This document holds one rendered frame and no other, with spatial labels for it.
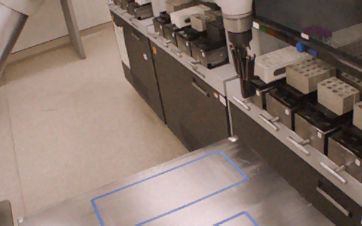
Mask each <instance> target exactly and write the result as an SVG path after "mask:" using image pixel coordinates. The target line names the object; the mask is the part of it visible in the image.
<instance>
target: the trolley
mask: <svg viewBox="0 0 362 226"><path fill-rule="evenodd" d="M17 221H18V226H336V225H335V224H334V223H333V222H332V221H330V220H329V219H328V218H327V217H326V216H325V215H324V214H323V213H322V212H321V211H320V210H318V209H317V207H316V206H314V205H313V204H312V203H311V202H310V201H308V200H307V198H306V197H304V196H303V195H302V194H301V193H299V191H298V190H297V189H296V188H294V186H292V185H291V184H290V183H289V182H288V181H287V180H285V178H284V177H282V176H281V175H280V174H279V173H278V172H277V171H275V170H274V169H273V168H272V167H271V166H270V165H269V164H268V163H267V162H266V161H265V160H264V159H263V158H262V157H261V156H260V155H258V154H257V153H255V152H254V150H253V149H252V148H251V147H249V146H248V145H246V143H245V142H244V141H242V140H241V138H239V136H237V135H236V134H235V135H233V136H231V137H228V138H225V139H222V140H220V141H219V142H216V143H213V144H210V145H208V146H206V147H203V148H201V149H198V150H196V151H192V152H188V153H187V154H184V155H182V156H180V157H177V158H174V159H171V160H169V161H168V162H165V163H162V164H158V165H155V166H154V167H151V168H149V169H146V170H143V171H141V172H137V173H134V174H133V175H130V176H128V177H125V178H123V179H119V180H116V181H114V182H112V183H109V184H106V185H103V186H101V187H98V188H94V189H93V190H90V191H88V192H83V193H82V194H80V195H76V196H73V197H71V198H69V199H65V200H63V201H61V202H57V203H55V204H53V205H49V206H48V207H43V208H41V209H40V210H35V211H34V212H30V213H28V214H25V215H22V216H21V217H20V216H19V217H17Z"/></svg>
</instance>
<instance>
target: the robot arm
mask: <svg viewBox="0 0 362 226"><path fill-rule="evenodd" d="M44 1H45V0H0V77H1V73H2V72H3V70H4V67H5V66H6V63H7V61H8V59H9V57H10V55H11V52H12V50H13V48H14V46H15V45H16V41H17V39H18V38H19V36H20V33H21V31H22V29H23V27H24V25H25V23H26V21H27V20H28V18H29V16H32V15H33V14H35V13H37V12H38V10H39V8H40V7H41V5H42V4H43V3H44ZM200 1H204V2H206V1H209V2H215V3H216V4H217V5H218V6H219V7H221V9H222V17H223V23H224V28H225V29H226V30H227V32H228V41H229V42H230V43H232V44H231V45H229V49H230V52H231V55H232V58H233V64H234V67H235V73H236V74H239V77H240V85H241V92H242V98H243V99H247V98H249V97H251V96H252V90H251V83H250V80H251V79H254V66H255V58H256V54H255V53H254V54H252V52H251V51H250V44H249V43H250V42H251V41H252V39H253V33H252V30H251V28H252V27H253V10H252V2H253V0H200Z"/></svg>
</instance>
